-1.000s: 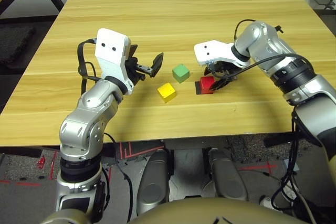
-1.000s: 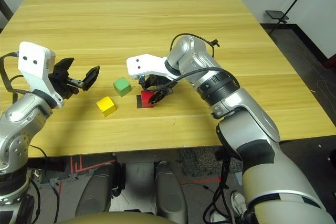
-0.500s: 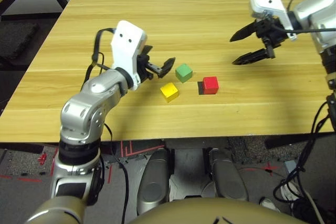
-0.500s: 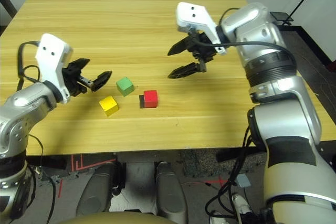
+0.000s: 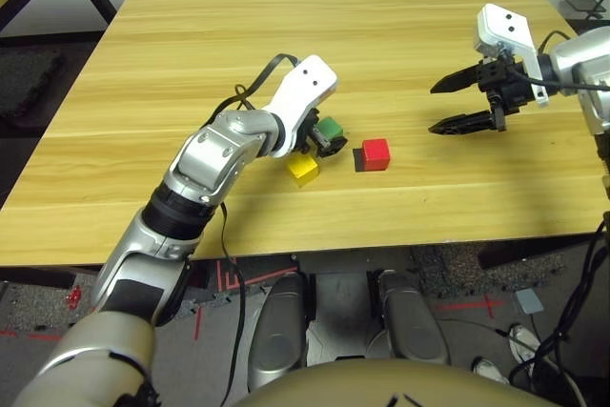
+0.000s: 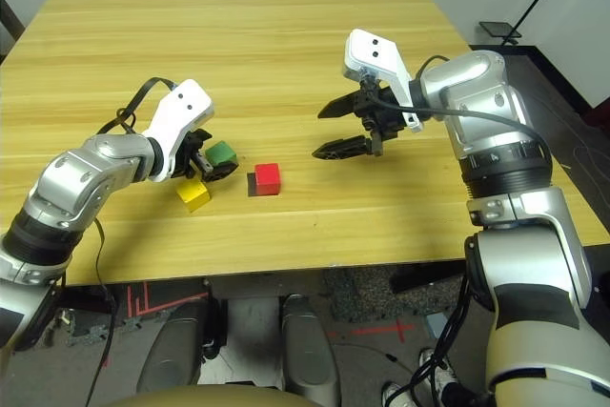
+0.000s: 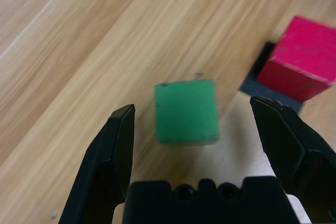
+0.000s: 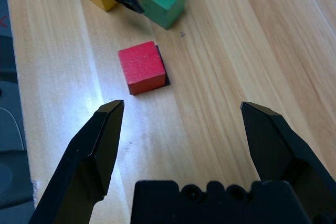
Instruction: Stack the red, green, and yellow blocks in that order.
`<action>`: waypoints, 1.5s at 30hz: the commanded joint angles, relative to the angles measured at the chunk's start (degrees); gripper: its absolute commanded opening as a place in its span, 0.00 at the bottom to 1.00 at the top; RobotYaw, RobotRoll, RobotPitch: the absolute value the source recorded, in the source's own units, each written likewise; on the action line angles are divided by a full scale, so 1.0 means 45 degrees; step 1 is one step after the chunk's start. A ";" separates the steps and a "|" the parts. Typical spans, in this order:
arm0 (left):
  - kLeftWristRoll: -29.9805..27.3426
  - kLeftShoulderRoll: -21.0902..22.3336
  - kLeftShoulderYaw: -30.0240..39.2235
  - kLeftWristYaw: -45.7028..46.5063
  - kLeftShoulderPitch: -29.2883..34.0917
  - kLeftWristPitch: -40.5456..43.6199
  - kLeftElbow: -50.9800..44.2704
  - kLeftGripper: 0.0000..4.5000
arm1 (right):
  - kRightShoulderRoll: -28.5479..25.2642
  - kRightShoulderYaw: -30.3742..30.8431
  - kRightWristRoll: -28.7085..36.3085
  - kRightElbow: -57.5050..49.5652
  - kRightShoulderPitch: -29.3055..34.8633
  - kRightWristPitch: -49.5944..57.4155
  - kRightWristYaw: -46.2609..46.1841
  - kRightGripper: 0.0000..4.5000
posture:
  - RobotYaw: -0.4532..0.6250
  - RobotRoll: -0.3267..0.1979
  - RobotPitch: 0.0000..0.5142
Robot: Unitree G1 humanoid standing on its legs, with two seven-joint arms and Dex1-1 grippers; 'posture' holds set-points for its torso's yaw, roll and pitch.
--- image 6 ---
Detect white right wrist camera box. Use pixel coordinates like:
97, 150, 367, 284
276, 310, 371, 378
343, 28, 426, 134

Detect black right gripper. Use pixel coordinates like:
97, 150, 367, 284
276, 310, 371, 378
312, 77, 406, 161

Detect grey right robot leg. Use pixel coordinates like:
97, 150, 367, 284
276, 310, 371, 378
279, 294, 342, 407

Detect red wooden block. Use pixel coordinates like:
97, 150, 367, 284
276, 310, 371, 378
254, 162, 283, 197

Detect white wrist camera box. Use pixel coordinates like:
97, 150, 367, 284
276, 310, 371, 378
343, 28, 426, 134
141, 78, 214, 184

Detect wooden side table black frame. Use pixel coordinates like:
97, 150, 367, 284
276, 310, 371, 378
0, 0, 26, 66

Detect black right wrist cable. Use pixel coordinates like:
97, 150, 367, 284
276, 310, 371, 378
365, 53, 553, 163

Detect black table frame beam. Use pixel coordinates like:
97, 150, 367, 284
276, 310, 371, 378
389, 259, 467, 295

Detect dark bystander trouser leg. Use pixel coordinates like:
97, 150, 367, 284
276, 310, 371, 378
440, 376, 480, 407

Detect tan robot torso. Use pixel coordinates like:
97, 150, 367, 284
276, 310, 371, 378
105, 381, 316, 407

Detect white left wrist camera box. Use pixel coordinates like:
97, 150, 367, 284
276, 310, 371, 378
141, 78, 214, 184

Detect speckled grey floor mat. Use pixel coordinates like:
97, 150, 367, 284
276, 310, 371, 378
322, 264, 459, 323

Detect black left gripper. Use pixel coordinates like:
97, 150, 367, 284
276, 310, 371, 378
173, 129, 239, 183

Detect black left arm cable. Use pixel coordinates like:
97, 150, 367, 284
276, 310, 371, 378
84, 76, 183, 407

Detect black cable bundle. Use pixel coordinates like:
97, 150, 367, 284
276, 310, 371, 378
394, 272, 481, 407

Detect red tape cross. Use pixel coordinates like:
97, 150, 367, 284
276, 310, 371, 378
351, 322, 417, 345

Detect white bystander sneaker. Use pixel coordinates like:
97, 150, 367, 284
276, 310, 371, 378
417, 347, 459, 395
381, 380, 407, 407

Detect grey robot leg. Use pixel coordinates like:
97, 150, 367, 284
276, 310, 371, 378
135, 303, 212, 395
279, 294, 342, 407

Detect grey left robot leg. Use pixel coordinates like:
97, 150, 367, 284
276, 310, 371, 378
135, 303, 212, 395

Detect yellow wooden block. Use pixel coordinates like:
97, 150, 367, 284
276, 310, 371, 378
175, 178, 213, 214

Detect green wooden block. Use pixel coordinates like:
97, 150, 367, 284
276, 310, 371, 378
205, 140, 238, 167

